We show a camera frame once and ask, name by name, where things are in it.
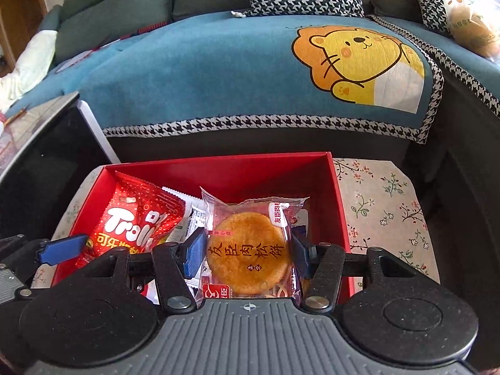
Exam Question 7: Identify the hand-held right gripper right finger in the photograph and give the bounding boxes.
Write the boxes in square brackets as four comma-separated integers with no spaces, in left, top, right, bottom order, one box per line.
[291,228,428,314]

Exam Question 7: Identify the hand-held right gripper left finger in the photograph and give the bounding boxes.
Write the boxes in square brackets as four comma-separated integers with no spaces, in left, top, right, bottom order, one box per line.
[51,227,208,314]

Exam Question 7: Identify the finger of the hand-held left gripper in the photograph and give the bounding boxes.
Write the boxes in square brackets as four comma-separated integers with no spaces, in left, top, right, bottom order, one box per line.
[0,234,90,278]

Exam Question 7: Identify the silver snack packet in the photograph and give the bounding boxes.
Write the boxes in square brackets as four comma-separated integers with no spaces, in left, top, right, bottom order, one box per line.
[162,187,208,245]

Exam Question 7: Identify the round pastry clear packet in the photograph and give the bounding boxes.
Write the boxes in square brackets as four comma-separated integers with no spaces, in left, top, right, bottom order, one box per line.
[200,187,310,309]

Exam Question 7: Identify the red gummy packet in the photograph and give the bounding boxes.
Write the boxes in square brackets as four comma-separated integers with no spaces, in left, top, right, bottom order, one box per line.
[74,171,186,269]

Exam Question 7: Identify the red cardboard box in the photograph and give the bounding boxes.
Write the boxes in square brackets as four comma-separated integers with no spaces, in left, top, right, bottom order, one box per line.
[51,152,358,307]

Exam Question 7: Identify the black glass table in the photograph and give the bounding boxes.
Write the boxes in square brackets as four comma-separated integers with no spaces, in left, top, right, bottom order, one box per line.
[0,92,122,243]

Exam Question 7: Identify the grey sofa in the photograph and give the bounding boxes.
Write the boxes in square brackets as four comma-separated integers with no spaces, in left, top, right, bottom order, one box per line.
[39,0,500,282]

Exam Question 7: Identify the white cloth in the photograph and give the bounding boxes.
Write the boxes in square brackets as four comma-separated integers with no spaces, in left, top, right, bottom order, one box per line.
[0,29,57,112]

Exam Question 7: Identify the brown wooden cabinet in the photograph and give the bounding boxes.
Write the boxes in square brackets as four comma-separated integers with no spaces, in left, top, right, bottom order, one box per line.
[0,0,49,77]

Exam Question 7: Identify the blue houndstooth-trimmed sofa cover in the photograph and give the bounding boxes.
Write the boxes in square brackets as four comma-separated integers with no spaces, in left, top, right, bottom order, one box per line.
[367,13,500,120]

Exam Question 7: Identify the printed white plastic bag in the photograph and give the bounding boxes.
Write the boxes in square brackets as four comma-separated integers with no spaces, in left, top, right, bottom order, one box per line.
[439,0,500,59]

